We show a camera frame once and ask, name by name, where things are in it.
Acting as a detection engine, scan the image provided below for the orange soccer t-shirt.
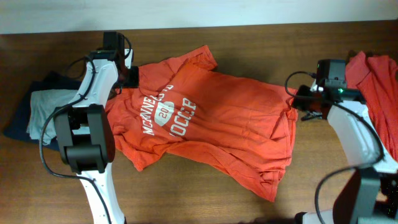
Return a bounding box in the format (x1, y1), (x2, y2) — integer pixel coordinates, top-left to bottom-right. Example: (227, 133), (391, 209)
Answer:
(105, 46), (298, 201)

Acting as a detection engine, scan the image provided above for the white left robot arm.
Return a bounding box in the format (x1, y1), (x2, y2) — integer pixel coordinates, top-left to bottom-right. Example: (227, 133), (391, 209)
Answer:
(53, 49), (137, 223)

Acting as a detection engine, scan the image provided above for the red shirt pile right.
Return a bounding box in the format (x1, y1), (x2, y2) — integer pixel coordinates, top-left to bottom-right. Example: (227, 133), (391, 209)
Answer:
(346, 52), (397, 161)

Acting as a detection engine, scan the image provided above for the navy folded garment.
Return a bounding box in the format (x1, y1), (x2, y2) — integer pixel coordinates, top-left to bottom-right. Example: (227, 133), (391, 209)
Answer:
(2, 71), (81, 144)

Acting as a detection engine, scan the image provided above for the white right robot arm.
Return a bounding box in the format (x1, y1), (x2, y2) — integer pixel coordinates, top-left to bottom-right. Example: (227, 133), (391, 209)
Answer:
(292, 85), (397, 223)

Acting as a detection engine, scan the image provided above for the light grey folded garment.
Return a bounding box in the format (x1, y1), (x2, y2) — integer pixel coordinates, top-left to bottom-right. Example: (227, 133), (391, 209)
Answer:
(27, 90), (77, 140)

